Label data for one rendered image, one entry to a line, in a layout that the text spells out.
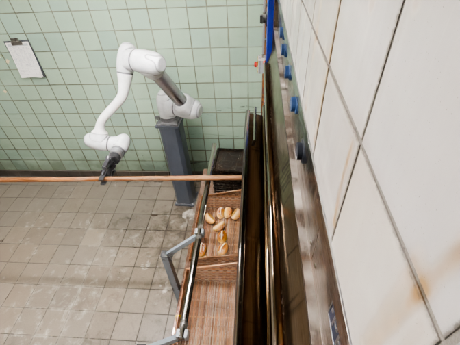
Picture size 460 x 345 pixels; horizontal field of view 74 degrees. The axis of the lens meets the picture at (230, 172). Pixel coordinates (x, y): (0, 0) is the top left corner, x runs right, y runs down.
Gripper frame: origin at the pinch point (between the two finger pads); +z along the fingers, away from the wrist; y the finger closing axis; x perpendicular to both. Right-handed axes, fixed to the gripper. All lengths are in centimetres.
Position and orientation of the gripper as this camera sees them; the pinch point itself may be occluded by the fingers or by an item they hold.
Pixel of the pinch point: (103, 178)
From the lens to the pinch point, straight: 198.0
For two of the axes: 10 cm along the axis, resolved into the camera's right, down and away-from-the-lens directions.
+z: -0.6, 6.8, -7.3
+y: 0.5, 7.3, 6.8
